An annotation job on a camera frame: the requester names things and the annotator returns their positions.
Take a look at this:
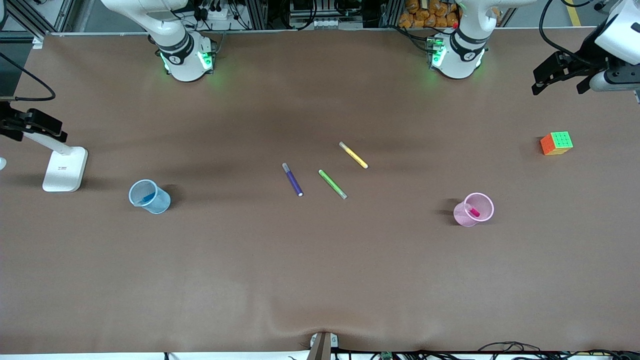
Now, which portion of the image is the multicoloured puzzle cube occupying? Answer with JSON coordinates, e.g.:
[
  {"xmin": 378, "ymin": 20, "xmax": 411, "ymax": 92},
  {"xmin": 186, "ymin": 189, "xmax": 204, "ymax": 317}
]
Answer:
[{"xmin": 540, "ymin": 131, "xmax": 574, "ymax": 156}]

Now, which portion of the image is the light blue plastic cup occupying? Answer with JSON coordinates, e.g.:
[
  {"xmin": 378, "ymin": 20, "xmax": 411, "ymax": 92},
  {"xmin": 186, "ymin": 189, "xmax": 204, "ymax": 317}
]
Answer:
[{"xmin": 128, "ymin": 179, "xmax": 172, "ymax": 216}]

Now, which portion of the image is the orange snack bag pile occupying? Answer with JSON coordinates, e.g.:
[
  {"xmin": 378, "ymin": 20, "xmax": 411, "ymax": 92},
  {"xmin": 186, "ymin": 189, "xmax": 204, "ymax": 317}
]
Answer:
[{"xmin": 398, "ymin": 0, "xmax": 461, "ymax": 29}]

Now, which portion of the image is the pink plastic cup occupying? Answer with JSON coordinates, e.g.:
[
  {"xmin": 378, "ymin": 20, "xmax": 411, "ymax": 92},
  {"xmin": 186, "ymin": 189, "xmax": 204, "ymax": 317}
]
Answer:
[{"xmin": 453, "ymin": 192, "xmax": 495, "ymax": 228}]

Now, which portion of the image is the white power strip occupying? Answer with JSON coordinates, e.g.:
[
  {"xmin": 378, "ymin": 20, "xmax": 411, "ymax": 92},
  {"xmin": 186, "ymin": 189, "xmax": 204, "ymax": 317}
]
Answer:
[{"xmin": 202, "ymin": 6, "xmax": 236, "ymax": 21}]

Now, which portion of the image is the yellow marker pen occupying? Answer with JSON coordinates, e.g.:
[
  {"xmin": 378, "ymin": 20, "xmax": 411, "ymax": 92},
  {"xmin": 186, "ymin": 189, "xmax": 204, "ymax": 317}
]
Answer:
[{"xmin": 338, "ymin": 141, "xmax": 369, "ymax": 170}]

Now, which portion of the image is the green marker pen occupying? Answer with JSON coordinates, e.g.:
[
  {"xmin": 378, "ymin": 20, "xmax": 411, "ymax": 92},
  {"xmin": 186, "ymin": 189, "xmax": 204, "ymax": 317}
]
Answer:
[{"xmin": 318, "ymin": 169, "xmax": 348, "ymax": 200}]

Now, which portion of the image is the purple marker pen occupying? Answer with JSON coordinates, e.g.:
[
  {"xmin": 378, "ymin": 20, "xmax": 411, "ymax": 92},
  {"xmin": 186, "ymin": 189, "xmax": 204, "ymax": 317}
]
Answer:
[{"xmin": 281, "ymin": 162, "xmax": 304, "ymax": 197}]

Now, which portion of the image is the brown table mat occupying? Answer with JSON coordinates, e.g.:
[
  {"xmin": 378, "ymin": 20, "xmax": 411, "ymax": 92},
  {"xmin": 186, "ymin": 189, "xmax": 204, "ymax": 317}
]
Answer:
[{"xmin": 0, "ymin": 27, "xmax": 640, "ymax": 356}]

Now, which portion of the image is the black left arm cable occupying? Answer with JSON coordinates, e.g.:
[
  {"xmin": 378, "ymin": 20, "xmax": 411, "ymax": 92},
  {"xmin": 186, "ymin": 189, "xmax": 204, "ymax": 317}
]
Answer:
[{"xmin": 538, "ymin": 0, "xmax": 608, "ymax": 66}]

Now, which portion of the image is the metal table edge bracket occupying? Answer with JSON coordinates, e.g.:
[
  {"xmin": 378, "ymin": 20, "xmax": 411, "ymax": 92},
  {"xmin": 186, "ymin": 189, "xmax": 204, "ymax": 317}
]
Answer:
[{"xmin": 306, "ymin": 331, "xmax": 340, "ymax": 360}]

